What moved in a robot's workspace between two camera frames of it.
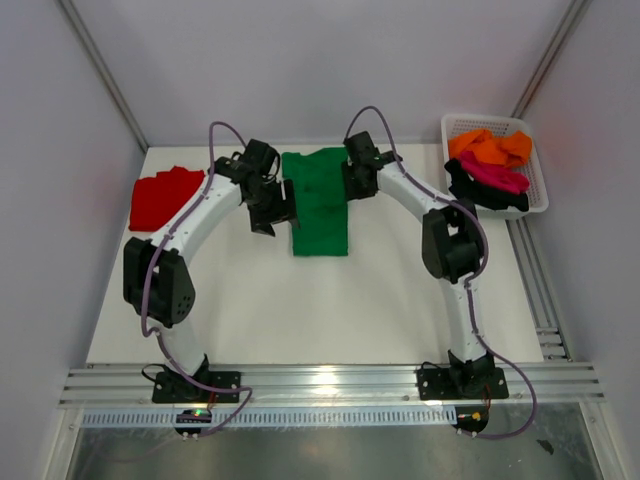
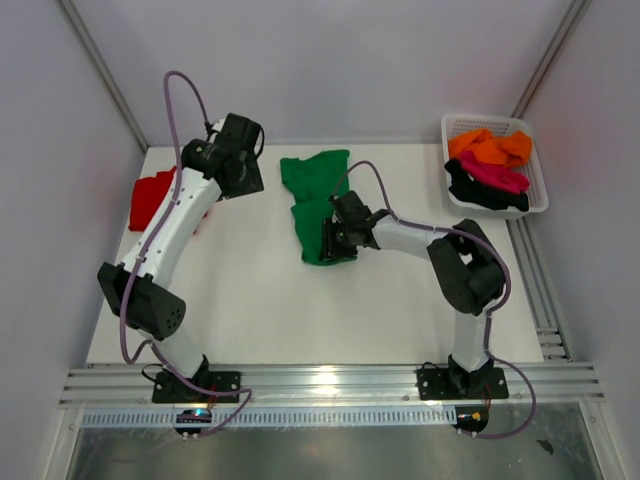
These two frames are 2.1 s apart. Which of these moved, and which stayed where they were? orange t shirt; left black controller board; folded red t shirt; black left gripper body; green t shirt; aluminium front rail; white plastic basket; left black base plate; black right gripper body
Moved: green t shirt; black left gripper body; black right gripper body
Stayed: aluminium front rail; left black controller board; left black base plate; orange t shirt; folded red t shirt; white plastic basket
